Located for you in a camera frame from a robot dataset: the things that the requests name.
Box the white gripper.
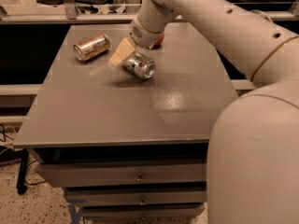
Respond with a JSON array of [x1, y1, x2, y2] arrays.
[[109, 16, 164, 67]]

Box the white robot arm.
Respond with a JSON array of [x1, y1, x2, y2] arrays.
[[113, 0, 299, 224]]

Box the metal window rail frame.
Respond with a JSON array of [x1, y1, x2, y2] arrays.
[[0, 0, 298, 23]]

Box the brown gold soda can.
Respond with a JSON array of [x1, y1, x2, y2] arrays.
[[73, 34, 110, 62]]

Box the black floor cables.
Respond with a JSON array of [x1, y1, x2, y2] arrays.
[[0, 123, 48, 196]]

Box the middle grey drawer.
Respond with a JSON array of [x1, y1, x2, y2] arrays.
[[64, 183, 206, 206]]

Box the silver green 7up can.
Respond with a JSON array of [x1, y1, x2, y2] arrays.
[[122, 51, 156, 79]]

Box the grey drawer cabinet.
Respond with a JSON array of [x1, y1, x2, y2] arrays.
[[13, 22, 241, 224]]

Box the grey drawer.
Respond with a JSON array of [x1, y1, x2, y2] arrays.
[[82, 203, 205, 219], [37, 159, 206, 188], [64, 183, 206, 206]]

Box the bottom grey drawer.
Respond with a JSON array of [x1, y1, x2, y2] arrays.
[[82, 203, 205, 219]]

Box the red apple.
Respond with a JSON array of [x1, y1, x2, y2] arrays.
[[154, 33, 164, 47]]

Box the top grey drawer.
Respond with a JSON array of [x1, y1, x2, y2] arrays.
[[37, 159, 206, 188]]

